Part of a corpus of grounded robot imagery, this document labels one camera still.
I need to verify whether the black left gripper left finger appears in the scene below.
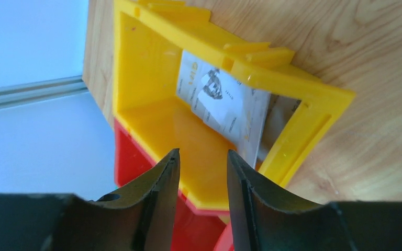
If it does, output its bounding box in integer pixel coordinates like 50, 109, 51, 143
0, 149, 180, 250

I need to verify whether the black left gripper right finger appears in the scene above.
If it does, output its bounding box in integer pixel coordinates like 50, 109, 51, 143
227, 150, 402, 250

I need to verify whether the printed card in yellow bin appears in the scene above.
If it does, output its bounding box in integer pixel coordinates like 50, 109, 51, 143
176, 51, 271, 167

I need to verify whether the red plastic bin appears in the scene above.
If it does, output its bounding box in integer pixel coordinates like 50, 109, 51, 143
114, 120, 234, 250

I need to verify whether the yellow plastic bin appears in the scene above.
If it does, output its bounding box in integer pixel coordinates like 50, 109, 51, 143
113, 1, 355, 215

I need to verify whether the aluminium table edge rail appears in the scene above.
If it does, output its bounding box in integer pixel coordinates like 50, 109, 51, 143
0, 76, 88, 109

